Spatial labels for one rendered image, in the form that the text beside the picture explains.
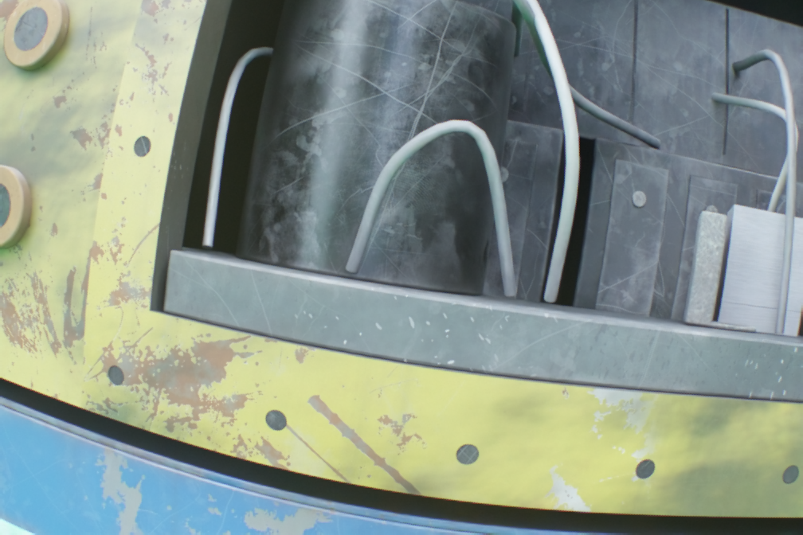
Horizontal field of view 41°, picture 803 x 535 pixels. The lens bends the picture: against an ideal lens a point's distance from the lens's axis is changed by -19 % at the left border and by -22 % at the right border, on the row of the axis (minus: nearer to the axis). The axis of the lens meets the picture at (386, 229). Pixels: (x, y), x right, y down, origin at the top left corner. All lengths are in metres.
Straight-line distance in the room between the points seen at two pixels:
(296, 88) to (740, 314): 0.31
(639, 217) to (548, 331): 0.26
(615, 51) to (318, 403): 0.40
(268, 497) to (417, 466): 0.10
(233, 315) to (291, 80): 0.16
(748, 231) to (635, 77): 0.22
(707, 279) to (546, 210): 0.21
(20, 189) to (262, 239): 0.17
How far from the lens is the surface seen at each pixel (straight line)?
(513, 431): 0.63
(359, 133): 0.72
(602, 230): 0.89
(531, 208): 0.89
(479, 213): 0.76
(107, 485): 0.74
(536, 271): 0.89
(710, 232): 0.73
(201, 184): 1.06
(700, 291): 0.73
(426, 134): 0.69
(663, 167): 0.89
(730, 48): 0.94
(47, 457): 0.76
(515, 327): 0.64
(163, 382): 0.68
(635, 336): 0.63
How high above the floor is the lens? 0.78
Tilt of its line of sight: 1 degrees up
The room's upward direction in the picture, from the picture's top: 9 degrees clockwise
